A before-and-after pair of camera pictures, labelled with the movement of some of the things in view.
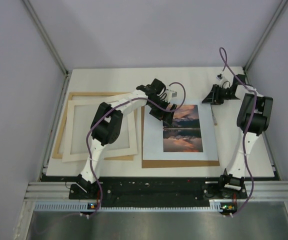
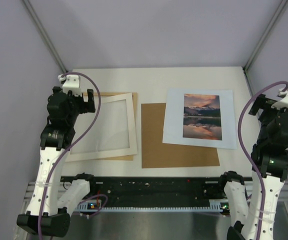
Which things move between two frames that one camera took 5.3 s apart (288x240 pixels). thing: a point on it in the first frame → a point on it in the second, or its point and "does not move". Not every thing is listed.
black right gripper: (213, 97) → (261, 101)
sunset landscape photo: (184, 135) → (201, 116)
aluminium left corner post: (56, 54) does not move
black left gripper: (164, 116) → (86, 107)
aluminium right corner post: (279, 9) does not move
